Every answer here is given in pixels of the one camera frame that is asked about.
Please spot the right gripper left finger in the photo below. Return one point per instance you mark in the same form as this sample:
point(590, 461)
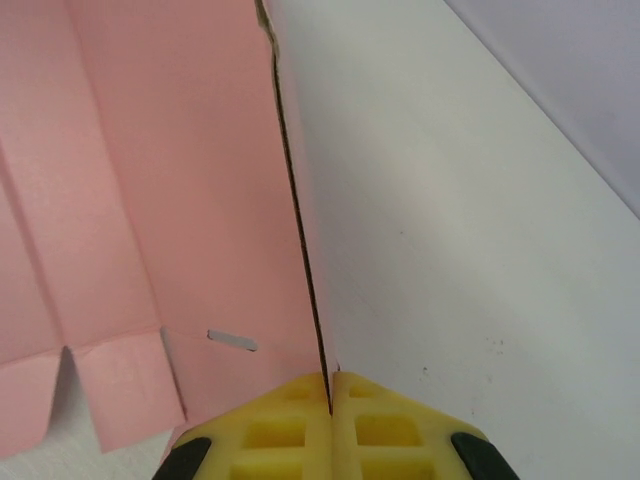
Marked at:
point(280, 440)

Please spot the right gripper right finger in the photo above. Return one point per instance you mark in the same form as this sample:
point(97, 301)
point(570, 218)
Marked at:
point(385, 440)

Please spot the pink cloth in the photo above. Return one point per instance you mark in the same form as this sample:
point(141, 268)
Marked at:
point(175, 200)

